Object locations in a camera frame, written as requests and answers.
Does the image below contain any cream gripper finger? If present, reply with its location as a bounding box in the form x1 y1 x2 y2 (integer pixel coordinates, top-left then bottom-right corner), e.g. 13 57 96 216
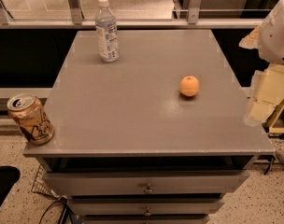
244 63 284 126
239 26 261 49

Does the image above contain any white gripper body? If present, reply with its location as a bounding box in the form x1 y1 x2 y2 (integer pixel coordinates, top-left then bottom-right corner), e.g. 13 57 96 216
258 0 284 64

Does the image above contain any clear plastic water bottle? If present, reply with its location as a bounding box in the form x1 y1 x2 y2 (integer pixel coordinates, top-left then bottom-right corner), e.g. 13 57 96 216
95 0 120 63

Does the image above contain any orange soda can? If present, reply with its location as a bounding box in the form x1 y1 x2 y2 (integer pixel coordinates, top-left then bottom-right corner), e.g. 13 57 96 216
7 93 55 145

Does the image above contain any yellow wooden stand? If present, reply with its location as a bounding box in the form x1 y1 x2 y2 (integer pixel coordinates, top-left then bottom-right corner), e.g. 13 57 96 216
264 89 284 135

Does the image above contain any orange fruit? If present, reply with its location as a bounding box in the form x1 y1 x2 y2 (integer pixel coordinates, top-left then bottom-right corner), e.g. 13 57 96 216
179 76 200 97

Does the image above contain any grey drawer cabinet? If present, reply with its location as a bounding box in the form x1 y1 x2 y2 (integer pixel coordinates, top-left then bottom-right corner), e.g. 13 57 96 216
24 30 274 224

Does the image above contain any top drawer with knob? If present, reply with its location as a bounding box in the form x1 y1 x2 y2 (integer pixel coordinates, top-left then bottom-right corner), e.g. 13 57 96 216
43 171 249 196

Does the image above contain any drawer with knob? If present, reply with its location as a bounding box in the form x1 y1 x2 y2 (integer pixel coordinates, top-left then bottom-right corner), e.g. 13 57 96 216
68 199 223 216
43 171 249 196

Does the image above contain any black chair seat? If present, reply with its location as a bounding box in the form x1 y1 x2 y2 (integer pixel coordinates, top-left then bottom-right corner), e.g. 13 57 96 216
0 166 21 206

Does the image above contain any metal railing frame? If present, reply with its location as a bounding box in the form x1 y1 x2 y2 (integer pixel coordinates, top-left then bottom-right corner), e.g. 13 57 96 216
0 0 284 30

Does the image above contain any black cable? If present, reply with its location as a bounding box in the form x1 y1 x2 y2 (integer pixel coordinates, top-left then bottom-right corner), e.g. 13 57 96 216
38 196 71 224

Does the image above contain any wire basket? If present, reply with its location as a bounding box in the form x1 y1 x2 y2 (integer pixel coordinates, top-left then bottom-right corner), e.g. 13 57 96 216
31 166 58 200

